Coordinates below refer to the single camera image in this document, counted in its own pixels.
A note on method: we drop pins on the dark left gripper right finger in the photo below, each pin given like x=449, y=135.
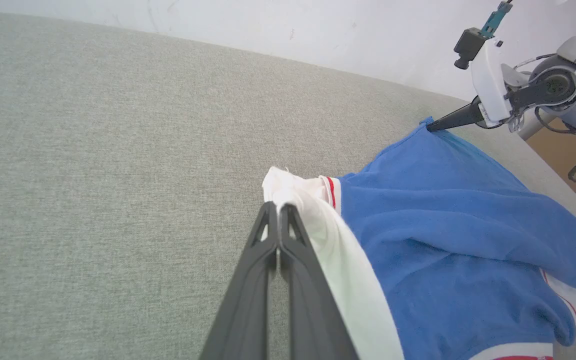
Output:
x=313, y=325

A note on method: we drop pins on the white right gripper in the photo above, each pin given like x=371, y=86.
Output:
x=490, y=85

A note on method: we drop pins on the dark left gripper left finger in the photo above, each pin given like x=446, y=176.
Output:
x=240, y=320

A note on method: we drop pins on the blue and white striped garment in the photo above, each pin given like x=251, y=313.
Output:
x=443, y=225

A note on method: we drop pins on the grey fabric sofa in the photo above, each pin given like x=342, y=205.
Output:
x=93, y=175

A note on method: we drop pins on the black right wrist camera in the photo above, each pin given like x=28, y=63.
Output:
x=469, y=46

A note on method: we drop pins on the teal right camera connector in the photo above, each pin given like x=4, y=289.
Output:
x=494, y=19

